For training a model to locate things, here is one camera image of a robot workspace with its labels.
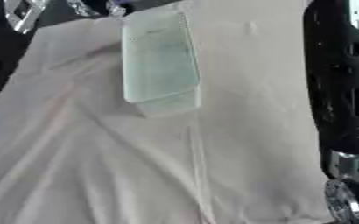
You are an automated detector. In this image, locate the clear badge holder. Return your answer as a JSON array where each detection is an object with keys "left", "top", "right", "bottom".
[{"left": 118, "top": 6, "right": 204, "bottom": 119}]

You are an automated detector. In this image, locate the person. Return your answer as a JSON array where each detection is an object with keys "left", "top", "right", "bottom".
[{"left": 0, "top": 0, "right": 339, "bottom": 224}]

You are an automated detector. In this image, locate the silver badge clip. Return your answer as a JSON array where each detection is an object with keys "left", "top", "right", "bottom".
[{"left": 104, "top": 0, "right": 130, "bottom": 18}]

